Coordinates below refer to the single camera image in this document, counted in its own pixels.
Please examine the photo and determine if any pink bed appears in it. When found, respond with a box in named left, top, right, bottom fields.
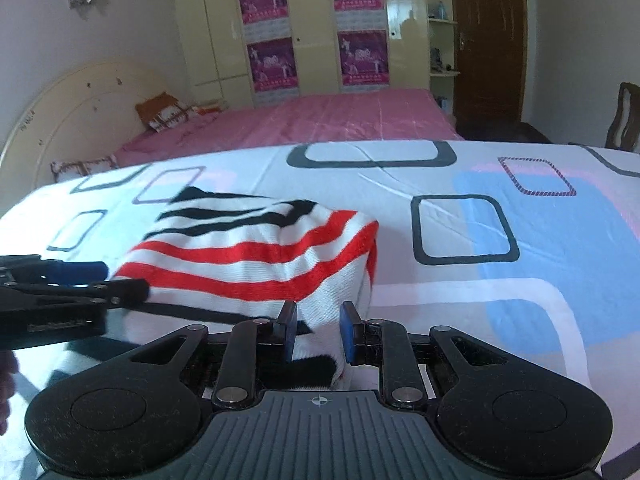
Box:
left=111, top=87, right=466, bottom=166

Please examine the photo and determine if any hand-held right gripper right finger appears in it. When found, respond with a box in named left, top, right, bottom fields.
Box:
left=340, top=301, right=508, bottom=411

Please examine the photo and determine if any red black striped white shirt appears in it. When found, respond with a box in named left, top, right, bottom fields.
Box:
left=107, top=186, right=380, bottom=393

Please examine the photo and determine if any white geometric print bedsheet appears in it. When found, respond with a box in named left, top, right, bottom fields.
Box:
left=0, top=139, right=640, bottom=480

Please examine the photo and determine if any brown wooden chair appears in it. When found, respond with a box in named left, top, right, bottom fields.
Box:
left=605, top=81, right=640, bottom=153

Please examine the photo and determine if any cream corner shelf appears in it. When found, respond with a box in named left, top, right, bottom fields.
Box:
left=424, top=0, right=460, bottom=78

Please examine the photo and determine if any cream curved headboard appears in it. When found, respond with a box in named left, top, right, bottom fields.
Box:
left=0, top=60, right=198, bottom=188

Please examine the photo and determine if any cream wardrobe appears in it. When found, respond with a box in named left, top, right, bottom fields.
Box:
left=170, top=0, right=432, bottom=108

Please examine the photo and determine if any red white patterned pillow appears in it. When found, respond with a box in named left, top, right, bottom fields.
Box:
left=50, top=157, right=119, bottom=182

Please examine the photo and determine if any brown wooden door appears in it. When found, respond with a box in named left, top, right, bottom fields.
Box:
left=450, top=0, right=528, bottom=131

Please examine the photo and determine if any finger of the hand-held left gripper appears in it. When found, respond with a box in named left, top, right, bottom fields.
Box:
left=0, top=255, right=109, bottom=286
left=0, top=280, right=151, bottom=313

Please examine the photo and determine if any person's left hand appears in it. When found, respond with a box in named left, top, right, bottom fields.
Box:
left=0, top=350, right=20, bottom=436

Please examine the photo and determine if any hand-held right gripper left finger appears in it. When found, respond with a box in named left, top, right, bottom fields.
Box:
left=131, top=300, right=299, bottom=411

